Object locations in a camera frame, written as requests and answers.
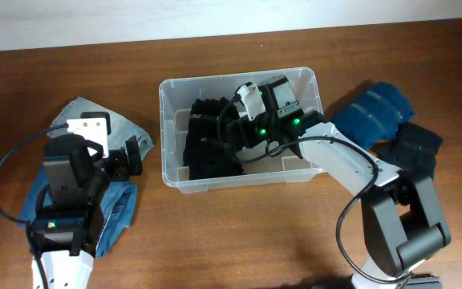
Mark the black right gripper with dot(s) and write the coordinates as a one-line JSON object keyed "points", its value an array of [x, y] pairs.
{"points": [[249, 127]]}

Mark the teal garment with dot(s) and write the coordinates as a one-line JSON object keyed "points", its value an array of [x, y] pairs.
{"points": [[374, 115]]}

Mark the black garment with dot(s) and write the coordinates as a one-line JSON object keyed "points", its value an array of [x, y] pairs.
{"points": [[204, 155]]}

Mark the dark grey garment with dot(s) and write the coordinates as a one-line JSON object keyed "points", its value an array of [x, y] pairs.
{"points": [[413, 147]]}

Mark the clear plastic storage bin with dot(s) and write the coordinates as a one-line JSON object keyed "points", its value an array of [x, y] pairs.
{"points": [[177, 97]]}

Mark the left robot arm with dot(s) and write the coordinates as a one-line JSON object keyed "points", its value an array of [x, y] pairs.
{"points": [[85, 203]]}

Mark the blue folded jeans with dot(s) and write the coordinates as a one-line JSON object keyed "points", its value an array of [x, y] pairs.
{"points": [[118, 206]]}

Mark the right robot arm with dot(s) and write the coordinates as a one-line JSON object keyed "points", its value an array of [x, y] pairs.
{"points": [[403, 221]]}

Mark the light grey folded jeans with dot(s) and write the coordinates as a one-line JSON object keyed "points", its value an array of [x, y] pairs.
{"points": [[121, 127]]}

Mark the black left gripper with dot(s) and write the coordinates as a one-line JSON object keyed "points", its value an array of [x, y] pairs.
{"points": [[125, 167]]}

